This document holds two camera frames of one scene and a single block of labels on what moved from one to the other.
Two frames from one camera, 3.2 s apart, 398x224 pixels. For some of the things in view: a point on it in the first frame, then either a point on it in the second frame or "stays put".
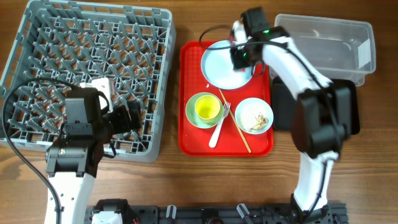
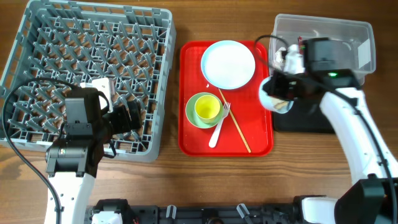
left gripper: x=124 y=125 stays put
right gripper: x=238 y=64 -> x=272 y=86
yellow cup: x=207 y=108 stays put
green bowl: x=191 y=116 stays put
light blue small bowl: x=254 y=116 -> x=268 y=102
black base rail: x=332 y=213 stays put
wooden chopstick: x=237 y=124 stays put
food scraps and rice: x=262 y=122 -> x=278 y=103
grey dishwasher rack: x=131 y=46 stays put
